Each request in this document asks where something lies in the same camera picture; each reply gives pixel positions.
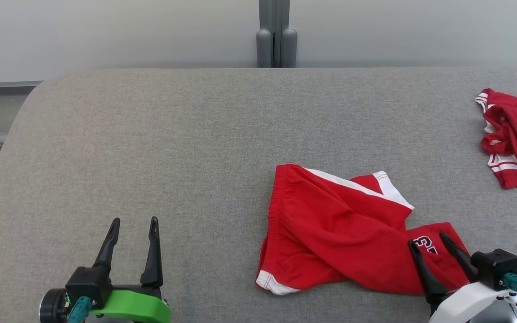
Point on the red shorts with white panels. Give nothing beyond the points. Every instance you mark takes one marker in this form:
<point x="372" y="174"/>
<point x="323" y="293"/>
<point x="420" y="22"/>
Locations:
<point x="330" y="233"/>

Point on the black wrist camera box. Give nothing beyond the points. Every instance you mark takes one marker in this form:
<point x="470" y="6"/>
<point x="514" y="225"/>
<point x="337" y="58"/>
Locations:
<point x="496" y="269"/>
<point x="87" y="285"/>

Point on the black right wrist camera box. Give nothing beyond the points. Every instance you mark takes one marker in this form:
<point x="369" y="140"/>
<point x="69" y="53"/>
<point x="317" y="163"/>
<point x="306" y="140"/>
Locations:
<point x="496" y="269"/>

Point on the grey double partition post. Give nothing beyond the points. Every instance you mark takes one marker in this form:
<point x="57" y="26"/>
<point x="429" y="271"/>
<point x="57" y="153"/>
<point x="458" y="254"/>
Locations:
<point x="276" y="40"/>

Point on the black left gripper motor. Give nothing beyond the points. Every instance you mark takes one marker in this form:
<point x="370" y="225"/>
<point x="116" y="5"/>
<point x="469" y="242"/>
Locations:
<point x="52" y="307"/>

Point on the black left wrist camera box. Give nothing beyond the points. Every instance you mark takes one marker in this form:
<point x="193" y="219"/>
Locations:
<point x="87" y="285"/>

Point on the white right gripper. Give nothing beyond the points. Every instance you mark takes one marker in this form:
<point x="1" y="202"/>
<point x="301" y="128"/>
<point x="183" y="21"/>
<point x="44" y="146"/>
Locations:
<point x="469" y="305"/>

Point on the teal left camera connector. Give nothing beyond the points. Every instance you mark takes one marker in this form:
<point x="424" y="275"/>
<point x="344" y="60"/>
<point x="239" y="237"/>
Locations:
<point x="78" y="310"/>

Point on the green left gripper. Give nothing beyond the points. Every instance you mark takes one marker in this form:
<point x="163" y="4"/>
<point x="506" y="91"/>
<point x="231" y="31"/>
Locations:
<point x="142" y="307"/>

